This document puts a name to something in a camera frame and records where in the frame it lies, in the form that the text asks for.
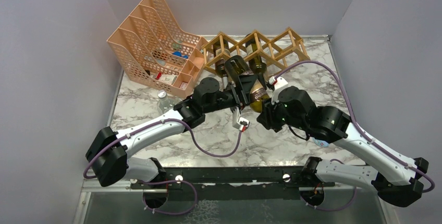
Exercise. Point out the green wine bottle front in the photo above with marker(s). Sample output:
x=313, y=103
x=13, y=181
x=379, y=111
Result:
x=220, y=64

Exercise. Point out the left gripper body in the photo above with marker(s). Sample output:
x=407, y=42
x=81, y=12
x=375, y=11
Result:
x=241, y=98

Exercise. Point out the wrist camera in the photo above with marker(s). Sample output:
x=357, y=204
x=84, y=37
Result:
x=278, y=84
x=239, y=122

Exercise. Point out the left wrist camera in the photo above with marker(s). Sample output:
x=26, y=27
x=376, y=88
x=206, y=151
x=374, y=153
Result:
x=239, y=122

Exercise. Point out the red item in organizer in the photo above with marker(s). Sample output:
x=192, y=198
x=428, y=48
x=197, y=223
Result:
x=158, y=75

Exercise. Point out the wooden wine rack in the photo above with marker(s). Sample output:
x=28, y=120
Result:
x=274, y=51

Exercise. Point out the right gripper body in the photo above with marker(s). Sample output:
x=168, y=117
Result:
x=275, y=114

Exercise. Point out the clear bottle silver cap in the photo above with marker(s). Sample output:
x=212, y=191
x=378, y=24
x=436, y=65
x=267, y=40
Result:
x=165, y=102

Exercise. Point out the blue item in organizer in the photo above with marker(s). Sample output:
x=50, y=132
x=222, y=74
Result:
x=179, y=54

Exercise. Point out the clear bottle blue label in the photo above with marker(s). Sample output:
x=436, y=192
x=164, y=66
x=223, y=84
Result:
x=320, y=143

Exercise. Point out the pink plastic file organizer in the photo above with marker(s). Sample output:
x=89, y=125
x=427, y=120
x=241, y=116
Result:
x=144, y=42

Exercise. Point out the green wine bottle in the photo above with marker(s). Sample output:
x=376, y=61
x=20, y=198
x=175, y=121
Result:
x=237, y=65
x=220, y=64
x=256, y=64

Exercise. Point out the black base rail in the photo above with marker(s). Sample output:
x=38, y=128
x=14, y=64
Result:
x=229, y=183

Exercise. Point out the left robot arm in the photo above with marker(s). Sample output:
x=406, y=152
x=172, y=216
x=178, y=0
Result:
x=110, y=156

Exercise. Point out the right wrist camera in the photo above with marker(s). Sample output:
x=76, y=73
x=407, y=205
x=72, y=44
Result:
x=278, y=84

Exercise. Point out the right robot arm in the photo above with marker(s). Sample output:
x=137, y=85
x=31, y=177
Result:
x=394, y=177

